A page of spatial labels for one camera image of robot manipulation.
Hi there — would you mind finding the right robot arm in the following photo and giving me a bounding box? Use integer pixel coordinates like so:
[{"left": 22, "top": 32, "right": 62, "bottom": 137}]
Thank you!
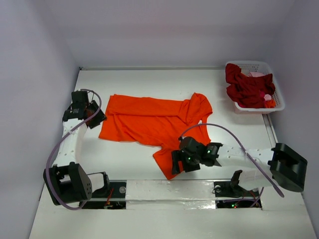
[{"left": 169, "top": 137, "right": 308, "bottom": 198}]

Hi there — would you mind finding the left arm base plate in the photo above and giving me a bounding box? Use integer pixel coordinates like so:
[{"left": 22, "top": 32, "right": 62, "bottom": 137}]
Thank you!
[{"left": 82, "top": 181, "right": 127, "bottom": 210}]

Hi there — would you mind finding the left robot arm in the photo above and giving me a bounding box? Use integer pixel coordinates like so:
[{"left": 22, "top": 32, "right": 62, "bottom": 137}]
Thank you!
[{"left": 43, "top": 89, "right": 110, "bottom": 210}]

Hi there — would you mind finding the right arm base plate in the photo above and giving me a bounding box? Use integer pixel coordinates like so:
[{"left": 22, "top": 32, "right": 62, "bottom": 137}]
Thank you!
[{"left": 212, "top": 181, "right": 262, "bottom": 209}]

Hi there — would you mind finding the dark red t shirt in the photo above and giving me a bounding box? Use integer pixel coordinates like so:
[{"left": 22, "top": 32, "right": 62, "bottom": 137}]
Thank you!
[{"left": 225, "top": 63, "right": 276, "bottom": 109}]

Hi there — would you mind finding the orange t shirt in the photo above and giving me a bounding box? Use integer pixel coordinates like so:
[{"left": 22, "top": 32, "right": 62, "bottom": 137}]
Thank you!
[{"left": 99, "top": 93, "right": 213, "bottom": 180}]

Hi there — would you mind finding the white plastic basket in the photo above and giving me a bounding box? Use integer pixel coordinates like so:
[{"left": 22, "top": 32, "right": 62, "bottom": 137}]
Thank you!
[{"left": 226, "top": 60, "right": 285, "bottom": 114}]

